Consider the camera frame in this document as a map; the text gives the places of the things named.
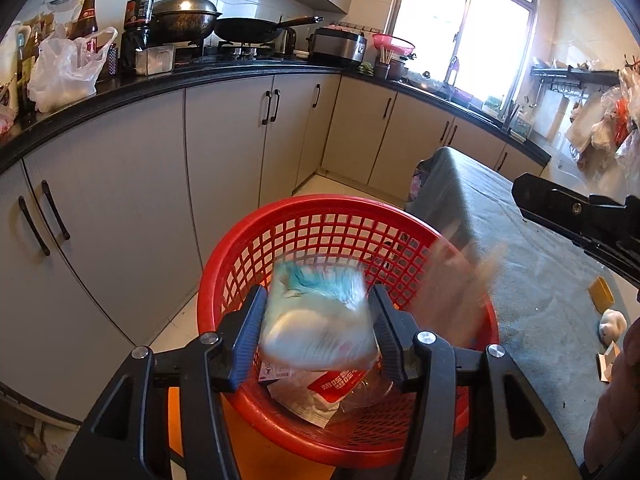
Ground yellow metal tin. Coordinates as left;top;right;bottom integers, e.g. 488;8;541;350
588;275;615;314

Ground right hand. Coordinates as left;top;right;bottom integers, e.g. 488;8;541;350
584;320;640;472

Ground beige lower kitchen cabinets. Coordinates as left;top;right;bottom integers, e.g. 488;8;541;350
1;65;549;420

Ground lidded metal wok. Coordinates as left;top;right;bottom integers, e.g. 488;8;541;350
149;0;221;47

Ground dark soy sauce bottle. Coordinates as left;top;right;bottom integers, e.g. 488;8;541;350
120;0;154;75

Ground hanging plastic bags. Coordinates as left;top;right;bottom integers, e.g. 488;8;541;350
565;64;639;181

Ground white blue packet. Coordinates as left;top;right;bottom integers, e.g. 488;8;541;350
258;260;378;372

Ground red white package in basket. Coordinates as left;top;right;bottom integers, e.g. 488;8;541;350
258;362;393;428

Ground red plastic colander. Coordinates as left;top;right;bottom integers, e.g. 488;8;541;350
372;34;416;56

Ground white cloth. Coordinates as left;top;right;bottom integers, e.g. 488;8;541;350
598;309;627;347

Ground silver rice cooker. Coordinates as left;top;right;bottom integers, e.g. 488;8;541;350
308;27;368;68

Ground torn orange cardboard box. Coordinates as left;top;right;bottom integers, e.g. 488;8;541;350
408;238;506;348

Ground small orange cardboard box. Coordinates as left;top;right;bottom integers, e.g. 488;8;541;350
597;341;620;384

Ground grey table cloth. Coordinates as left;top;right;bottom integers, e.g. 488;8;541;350
406;148;608;477

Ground red plastic trash basket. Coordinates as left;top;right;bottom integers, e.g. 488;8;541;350
195;194;500;469

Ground black frying pan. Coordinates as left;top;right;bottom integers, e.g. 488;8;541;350
214;15;323;44

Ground red labelled sauce bottle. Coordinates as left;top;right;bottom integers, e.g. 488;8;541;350
68;0;98;39

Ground white plastic bag on counter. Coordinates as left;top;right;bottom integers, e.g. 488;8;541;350
27;24;118;113

